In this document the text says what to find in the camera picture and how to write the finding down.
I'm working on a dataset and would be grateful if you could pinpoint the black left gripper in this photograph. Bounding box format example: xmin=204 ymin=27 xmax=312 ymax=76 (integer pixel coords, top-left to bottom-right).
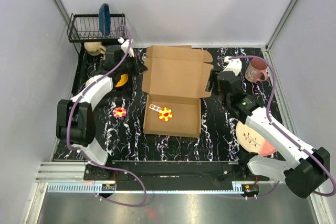
xmin=117 ymin=52 xmax=148 ymax=77

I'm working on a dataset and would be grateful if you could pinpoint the brown cardboard box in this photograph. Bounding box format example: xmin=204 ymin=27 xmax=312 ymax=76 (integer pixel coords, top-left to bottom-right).
xmin=142 ymin=46 xmax=214 ymax=137

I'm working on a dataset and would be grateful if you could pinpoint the orange sunflower plush toy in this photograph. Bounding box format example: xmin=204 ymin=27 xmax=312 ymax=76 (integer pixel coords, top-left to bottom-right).
xmin=158 ymin=107 xmax=173 ymax=122

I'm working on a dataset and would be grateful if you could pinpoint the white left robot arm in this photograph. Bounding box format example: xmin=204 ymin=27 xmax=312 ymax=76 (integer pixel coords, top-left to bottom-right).
xmin=56 ymin=49 xmax=148 ymax=180

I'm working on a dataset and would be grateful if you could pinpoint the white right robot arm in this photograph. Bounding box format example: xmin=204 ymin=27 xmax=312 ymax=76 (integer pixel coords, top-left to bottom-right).
xmin=206 ymin=70 xmax=335 ymax=198

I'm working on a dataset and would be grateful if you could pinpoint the orange yellow ribbed bowl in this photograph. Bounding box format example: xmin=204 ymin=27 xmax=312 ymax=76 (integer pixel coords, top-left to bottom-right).
xmin=114 ymin=73 xmax=129 ymax=88

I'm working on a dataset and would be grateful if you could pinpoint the cream ceramic mug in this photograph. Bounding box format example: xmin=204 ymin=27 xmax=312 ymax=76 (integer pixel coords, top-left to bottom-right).
xmin=84 ymin=41 xmax=106 ymax=56

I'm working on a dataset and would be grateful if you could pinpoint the pink patterned mug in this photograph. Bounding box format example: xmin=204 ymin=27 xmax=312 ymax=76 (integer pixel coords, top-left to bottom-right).
xmin=245 ymin=58 xmax=268 ymax=83

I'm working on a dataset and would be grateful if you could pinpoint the white flower-shaped cup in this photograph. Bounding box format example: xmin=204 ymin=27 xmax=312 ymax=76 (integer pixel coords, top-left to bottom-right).
xmin=85 ymin=77 xmax=94 ymax=87

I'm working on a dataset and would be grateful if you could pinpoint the pink sunflower plush toy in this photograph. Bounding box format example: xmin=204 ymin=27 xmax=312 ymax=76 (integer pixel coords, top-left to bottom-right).
xmin=112 ymin=107 xmax=127 ymax=118

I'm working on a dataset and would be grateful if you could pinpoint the blue plate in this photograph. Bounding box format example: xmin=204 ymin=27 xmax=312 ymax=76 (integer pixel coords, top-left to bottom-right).
xmin=98 ymin=3 xmax=111 ymax=36

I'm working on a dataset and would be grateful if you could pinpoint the cream pink floral plate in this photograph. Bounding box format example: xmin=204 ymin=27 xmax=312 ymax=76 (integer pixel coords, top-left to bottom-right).
xmin=236 ymin=122 xmax=276 ymax=156

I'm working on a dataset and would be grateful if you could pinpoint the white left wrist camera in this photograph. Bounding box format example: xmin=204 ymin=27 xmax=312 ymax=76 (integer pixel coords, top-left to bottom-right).
xmin=118 ymin=37 xmax=135 ymax=58

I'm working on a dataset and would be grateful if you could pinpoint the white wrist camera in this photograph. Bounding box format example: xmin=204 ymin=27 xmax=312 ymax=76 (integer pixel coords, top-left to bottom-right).
xmin=223 ymin=56 xmax=242 ymax=76
xmin=118 ymin=37 xmax=135 ymax=58

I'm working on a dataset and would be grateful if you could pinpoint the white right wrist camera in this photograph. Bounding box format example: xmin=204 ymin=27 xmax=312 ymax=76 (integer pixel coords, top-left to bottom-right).
xmin=223 ymin=56 xmax=242 ymax=76

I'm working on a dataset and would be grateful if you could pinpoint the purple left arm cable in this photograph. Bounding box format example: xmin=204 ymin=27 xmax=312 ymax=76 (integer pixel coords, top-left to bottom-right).
xmin=65 ymin=25 xmax=147 ymax=207

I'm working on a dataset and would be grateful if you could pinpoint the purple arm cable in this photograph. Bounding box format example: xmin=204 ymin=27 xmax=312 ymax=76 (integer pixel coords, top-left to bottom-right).
xmin=215 ymin=55 xmax=336 ymax=200
xmin=65 ymin=25 xmax=147 ymax=207

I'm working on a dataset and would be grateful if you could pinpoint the black wire dish rack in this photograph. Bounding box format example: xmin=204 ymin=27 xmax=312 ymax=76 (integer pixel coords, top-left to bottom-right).
xmin=67 ymin=13 xmax=128 ymax=95

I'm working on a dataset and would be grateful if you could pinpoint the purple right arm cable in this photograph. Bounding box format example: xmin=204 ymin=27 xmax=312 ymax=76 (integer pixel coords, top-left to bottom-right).
xmin=215 ymin=55 xmax=336 ymax=200

